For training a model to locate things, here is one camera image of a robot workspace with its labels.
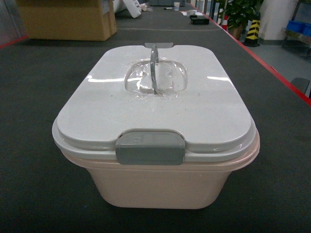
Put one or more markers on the pink plastic storage box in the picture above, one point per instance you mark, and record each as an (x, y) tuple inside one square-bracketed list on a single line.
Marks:
[(191, 185)]

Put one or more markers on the black small box on table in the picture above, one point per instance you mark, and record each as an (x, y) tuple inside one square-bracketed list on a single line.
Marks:
[(199, 20)]

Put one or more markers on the white paper cup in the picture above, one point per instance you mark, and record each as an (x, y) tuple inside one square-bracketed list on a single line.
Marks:
[(176, 6)]

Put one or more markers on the yellow black striped bollard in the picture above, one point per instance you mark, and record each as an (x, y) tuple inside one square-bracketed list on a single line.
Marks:
[(252, 36)]

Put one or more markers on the white box lid grey latches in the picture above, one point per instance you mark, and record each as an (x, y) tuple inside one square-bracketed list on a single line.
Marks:
[(156, 106)]

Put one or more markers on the cardboard box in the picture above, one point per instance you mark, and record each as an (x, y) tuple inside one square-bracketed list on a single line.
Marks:
[(83, 20)]

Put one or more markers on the red white traffic cone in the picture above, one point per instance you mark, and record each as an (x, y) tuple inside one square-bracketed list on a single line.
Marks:
[(224, 22)]

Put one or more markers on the potted green plant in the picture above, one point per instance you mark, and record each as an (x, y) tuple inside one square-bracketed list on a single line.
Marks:
[(239, 12)]

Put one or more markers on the metal shelf rack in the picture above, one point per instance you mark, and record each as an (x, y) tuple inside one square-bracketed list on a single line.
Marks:
[(297, 36)]

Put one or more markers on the small blue bins on shelf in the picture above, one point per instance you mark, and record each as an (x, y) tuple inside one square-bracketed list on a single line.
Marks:
[(299, 27)]

